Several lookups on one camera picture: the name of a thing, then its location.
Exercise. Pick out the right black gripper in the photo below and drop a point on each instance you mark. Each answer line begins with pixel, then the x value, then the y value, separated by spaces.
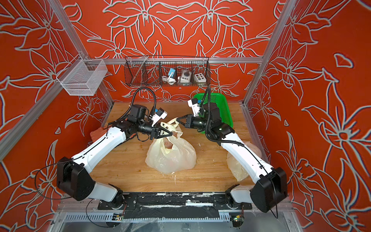
pixel 191 122

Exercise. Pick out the orange-print plastic bag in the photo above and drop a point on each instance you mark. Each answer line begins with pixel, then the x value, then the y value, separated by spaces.
pixel 173 153

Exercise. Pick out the clear acrylic wall box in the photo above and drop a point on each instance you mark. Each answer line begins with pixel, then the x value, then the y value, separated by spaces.
pixel 82 78

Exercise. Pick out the black wire wall basket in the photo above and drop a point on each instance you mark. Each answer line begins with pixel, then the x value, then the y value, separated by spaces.
pixel 152 71

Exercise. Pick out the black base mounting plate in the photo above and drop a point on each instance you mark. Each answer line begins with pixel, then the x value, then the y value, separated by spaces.
pixel 177 206

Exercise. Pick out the green plastic basket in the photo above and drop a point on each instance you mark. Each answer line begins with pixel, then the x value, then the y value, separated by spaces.
pixel 221 102

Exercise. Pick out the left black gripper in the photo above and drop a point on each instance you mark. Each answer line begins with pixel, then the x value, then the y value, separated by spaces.
pixel 155 133

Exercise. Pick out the blue white small box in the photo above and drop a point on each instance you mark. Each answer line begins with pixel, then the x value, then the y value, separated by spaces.
pixel 171 73

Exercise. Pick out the yellow translucent plastic bag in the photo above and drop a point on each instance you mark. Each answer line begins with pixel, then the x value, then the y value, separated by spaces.
pixel 236 168

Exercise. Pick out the grey controller device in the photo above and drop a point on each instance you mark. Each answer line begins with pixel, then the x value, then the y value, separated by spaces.
pixel 185 77

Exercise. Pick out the white button box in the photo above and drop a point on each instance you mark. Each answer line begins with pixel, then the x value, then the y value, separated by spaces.
pixel 199 78

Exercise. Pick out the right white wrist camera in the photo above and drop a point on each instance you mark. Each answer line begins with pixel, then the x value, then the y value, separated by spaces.
pixel 197 106

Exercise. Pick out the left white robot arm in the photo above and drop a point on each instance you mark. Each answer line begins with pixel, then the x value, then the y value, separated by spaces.
pixel 73 175

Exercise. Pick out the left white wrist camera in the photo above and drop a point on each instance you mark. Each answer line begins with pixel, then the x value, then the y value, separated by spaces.
pixel 158 115

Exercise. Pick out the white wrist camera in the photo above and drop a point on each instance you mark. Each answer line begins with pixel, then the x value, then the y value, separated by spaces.
pixel 158 115
pixel 197 106

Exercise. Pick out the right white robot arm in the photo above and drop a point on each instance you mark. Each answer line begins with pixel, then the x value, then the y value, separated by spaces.
pixel 270 183

